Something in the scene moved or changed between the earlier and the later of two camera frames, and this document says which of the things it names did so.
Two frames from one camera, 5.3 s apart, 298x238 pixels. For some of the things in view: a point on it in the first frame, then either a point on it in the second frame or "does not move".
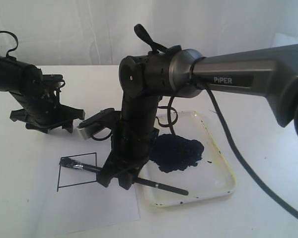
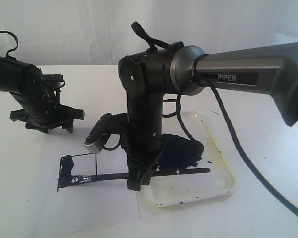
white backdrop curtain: [101, 32] does not move
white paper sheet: [68, 199] does not move
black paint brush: [67, 162] → [86, 179]
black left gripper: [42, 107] does not move
